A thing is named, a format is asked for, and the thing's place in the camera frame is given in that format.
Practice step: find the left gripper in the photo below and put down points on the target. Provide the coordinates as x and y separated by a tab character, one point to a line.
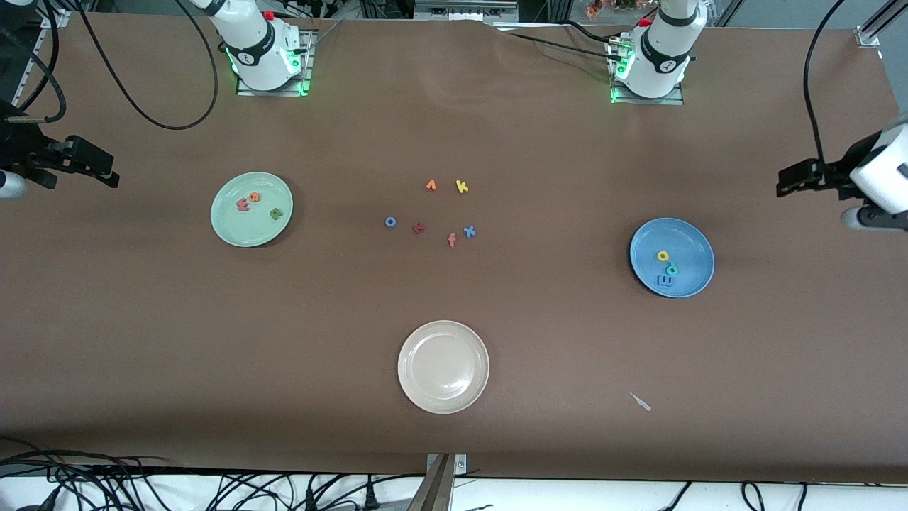
841	172

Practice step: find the white tape scrap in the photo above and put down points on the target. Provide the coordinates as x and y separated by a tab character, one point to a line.
640	402

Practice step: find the silver metal bracket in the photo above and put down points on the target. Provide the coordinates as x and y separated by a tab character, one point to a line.
460	463

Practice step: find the aluminium frame rail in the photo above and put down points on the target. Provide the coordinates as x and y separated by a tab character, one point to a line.
464	8

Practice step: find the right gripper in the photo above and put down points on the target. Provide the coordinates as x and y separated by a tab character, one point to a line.
21	152

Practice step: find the grey metal beam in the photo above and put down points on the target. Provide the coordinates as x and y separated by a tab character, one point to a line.
433	493

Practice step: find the beige plate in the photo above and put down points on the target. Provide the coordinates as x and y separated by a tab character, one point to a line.
443	367

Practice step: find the light green plate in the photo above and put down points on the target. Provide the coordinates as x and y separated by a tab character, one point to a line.
252	231

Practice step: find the small orange object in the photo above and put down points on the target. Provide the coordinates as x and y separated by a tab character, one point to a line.
594	8

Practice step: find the blue plate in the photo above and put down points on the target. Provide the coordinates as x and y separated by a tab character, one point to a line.
691	245

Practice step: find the blue foam letter m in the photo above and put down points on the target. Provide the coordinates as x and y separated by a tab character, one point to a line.
666	282

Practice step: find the aluminium frame profile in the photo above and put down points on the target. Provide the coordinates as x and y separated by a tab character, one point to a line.
876	28
57	18

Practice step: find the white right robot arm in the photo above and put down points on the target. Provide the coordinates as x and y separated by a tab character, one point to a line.
255	50

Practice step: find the brown table cover sheet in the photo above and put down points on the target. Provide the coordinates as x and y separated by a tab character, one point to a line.
142	341

